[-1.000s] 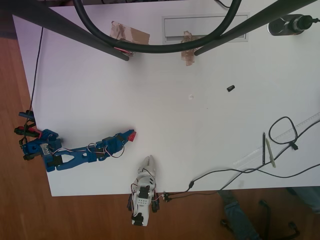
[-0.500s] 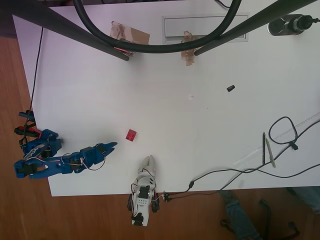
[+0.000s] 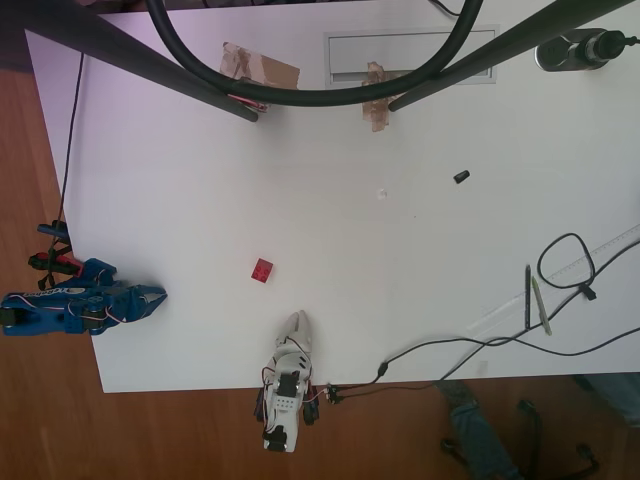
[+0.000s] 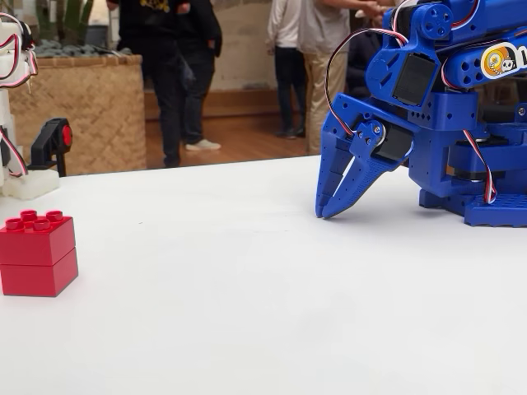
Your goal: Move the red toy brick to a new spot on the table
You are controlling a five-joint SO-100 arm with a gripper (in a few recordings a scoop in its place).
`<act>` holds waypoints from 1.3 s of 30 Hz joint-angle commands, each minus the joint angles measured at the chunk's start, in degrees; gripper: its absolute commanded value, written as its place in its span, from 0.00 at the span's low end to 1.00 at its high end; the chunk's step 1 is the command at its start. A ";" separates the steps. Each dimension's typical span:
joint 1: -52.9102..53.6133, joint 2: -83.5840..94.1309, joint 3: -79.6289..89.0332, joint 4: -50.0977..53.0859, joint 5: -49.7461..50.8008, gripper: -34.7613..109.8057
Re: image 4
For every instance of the woven wicker planter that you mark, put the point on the woven wicker planter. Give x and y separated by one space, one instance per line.
94 107

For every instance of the seated person dark jacket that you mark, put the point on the seated person dark jacket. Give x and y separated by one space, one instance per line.
360 66

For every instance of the orange round sticker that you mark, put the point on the orange round sticker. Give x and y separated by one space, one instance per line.
496 61

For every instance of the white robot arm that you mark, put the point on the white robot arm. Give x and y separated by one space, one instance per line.
8 61

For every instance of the green plant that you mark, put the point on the green plant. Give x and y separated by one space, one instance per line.
74 20

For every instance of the person white top black trousers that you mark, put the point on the person white top black trousers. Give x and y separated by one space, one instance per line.
286 61

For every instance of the grey stones in planter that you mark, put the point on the grey stones in planter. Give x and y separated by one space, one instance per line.
74 50

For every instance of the person in black clothes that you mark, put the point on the person in black clothes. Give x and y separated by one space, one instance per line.
203 61

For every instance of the person black top yellow print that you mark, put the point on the person black top yellow print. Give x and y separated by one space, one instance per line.
152 61

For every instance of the person grey shirt khaki trousers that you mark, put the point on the person grey shirt khaki trousers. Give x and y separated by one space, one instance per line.
319 82

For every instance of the red lego block stack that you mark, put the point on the red lego block stack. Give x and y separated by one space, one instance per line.
37 263

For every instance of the black clamp with red knob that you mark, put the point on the black clamp with red knob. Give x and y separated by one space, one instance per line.
45 144

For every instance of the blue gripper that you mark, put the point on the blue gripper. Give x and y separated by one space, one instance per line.
357 110

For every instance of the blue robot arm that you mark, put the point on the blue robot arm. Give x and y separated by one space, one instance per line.
453 119

